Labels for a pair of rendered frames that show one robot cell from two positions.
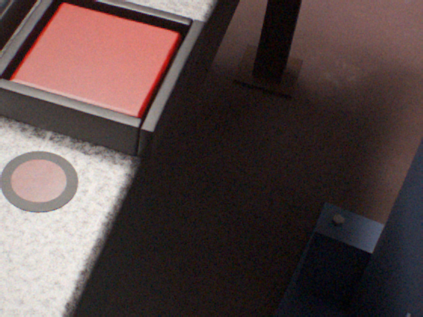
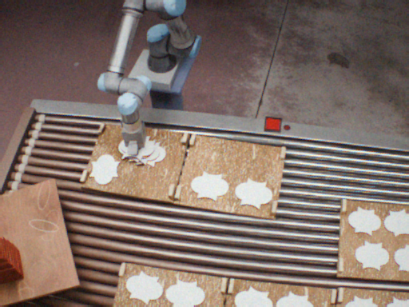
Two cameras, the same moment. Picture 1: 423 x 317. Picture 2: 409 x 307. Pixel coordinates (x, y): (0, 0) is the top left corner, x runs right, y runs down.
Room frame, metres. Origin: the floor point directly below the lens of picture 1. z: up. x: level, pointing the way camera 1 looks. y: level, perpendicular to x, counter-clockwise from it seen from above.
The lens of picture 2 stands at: (0.47, 1.53, 2.77)
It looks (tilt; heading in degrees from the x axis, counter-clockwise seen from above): 55 degrees down; 275
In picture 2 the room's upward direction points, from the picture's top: 4 degrees counter-clockwise
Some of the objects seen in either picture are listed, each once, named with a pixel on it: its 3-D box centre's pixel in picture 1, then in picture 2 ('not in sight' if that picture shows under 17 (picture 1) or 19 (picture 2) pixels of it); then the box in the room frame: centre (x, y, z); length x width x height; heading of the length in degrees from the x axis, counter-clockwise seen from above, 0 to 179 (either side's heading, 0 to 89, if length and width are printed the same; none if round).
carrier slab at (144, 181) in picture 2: not in sight; (135, 161); (0.88, 0.26, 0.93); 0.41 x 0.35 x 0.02; 171
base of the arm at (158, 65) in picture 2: not in sight; (160, 56); (0.82, -0.35, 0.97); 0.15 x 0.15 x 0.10
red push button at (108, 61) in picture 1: (97, 66); (272, 125); (0.29, 0.06, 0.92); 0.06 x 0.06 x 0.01; 83
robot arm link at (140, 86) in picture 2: not in sight; (135, 89); (0.85, 0.12, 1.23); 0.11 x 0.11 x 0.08; 72
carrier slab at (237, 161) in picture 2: not in sight; (232, 176); (0.47, 0.33, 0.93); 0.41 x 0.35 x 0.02; 170
